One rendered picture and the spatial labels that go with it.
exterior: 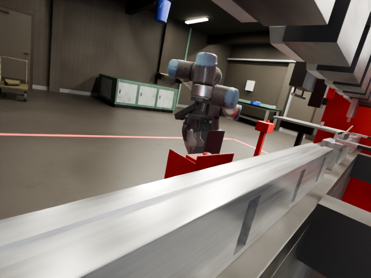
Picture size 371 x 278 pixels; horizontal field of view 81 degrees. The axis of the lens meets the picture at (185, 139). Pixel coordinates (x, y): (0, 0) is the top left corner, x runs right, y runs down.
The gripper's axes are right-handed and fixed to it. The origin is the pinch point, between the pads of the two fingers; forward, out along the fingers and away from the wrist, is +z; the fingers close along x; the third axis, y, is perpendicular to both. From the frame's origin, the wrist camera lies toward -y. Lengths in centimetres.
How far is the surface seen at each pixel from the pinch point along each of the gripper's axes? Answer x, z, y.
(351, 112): 52, -23, 36
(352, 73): -7, -27, 48
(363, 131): 141, -15, 26
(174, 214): -47, -10, 49
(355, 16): -22, -31, 50
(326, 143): 31.6, -10.5, 35.8
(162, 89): 361, -47, -557
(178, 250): -47, -8, 50
